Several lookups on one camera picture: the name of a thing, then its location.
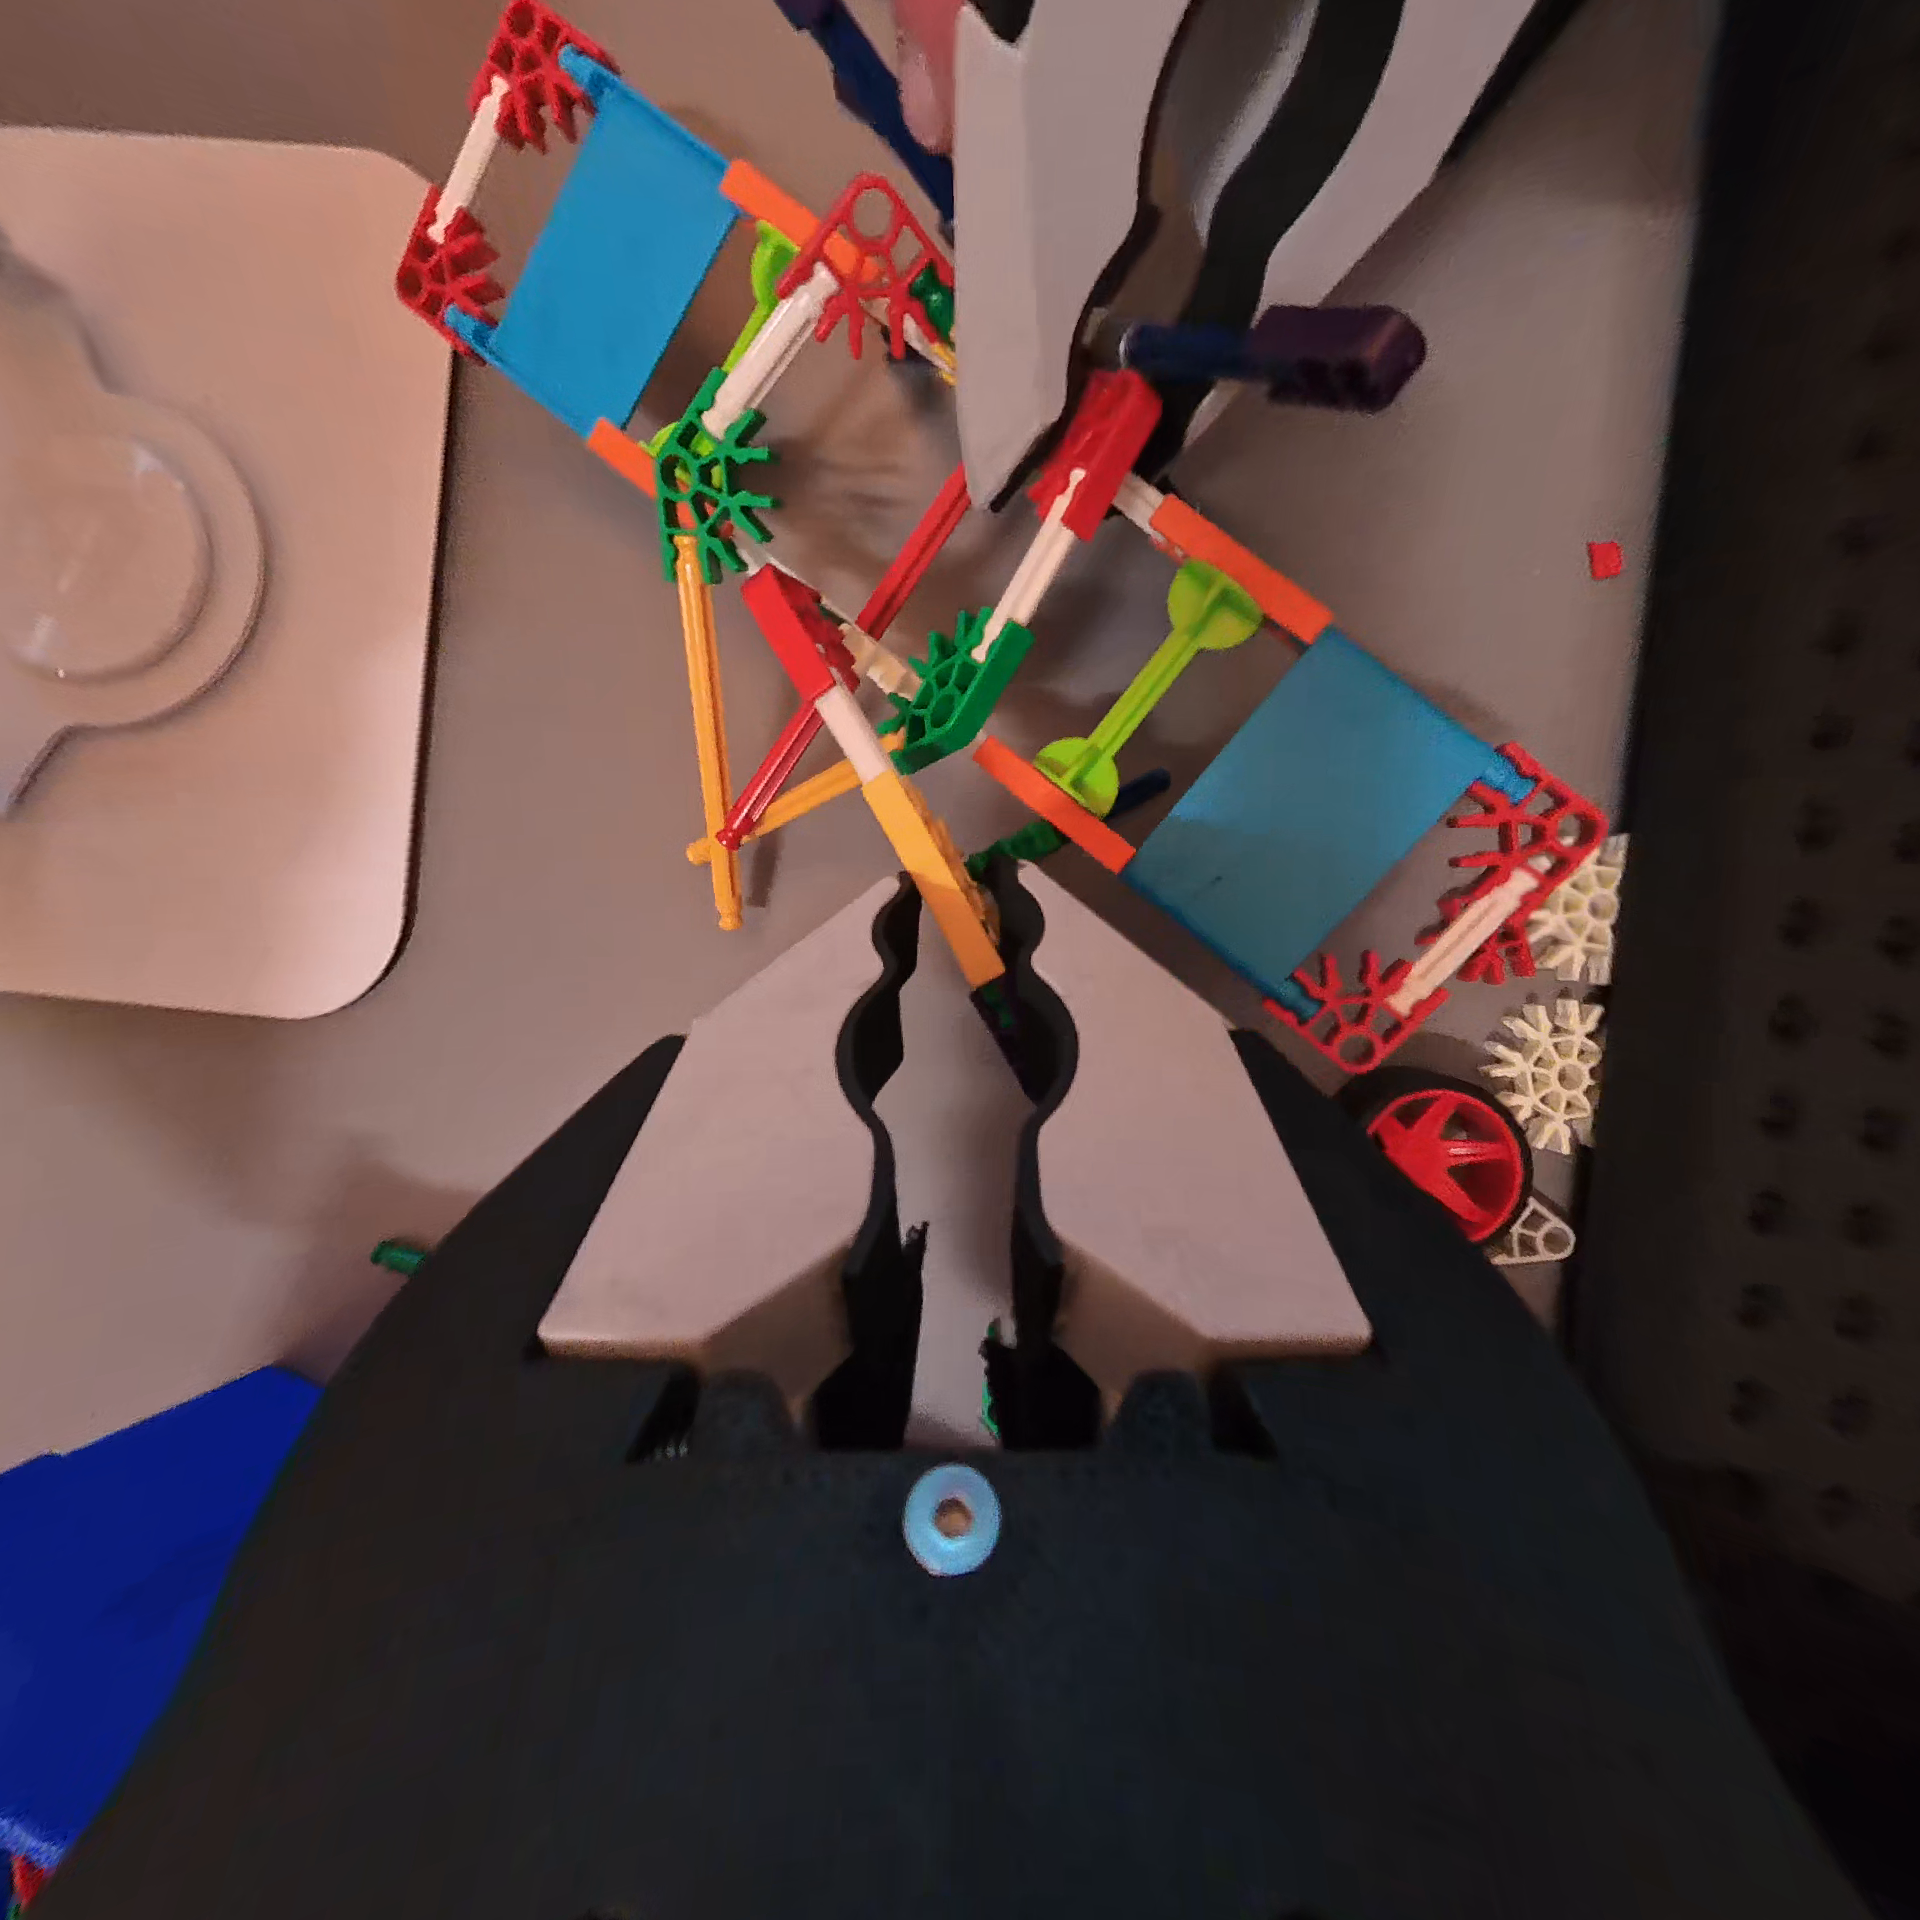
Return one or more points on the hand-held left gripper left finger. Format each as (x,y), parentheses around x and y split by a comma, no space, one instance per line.
(721,1184)

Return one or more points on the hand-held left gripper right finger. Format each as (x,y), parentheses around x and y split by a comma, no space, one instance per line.
(1200,1201)

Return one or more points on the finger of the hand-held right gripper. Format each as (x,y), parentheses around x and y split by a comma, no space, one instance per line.
(1441,105)
(1034,195)

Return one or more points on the colourful construction toy airplane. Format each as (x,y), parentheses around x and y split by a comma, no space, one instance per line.
(1305,810)

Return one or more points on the person's right hand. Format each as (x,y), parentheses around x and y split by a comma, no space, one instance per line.
(922,68)

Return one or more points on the red toy wheel black tyre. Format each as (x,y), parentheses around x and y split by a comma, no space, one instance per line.
(1449,1148)

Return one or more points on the small green connector piece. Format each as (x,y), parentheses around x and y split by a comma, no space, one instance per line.
(399,1257)

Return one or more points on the small grey connector piece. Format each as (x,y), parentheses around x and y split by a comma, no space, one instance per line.
(1538,1233)

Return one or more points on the white metal stand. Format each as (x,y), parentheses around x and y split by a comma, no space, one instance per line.
(300,600)

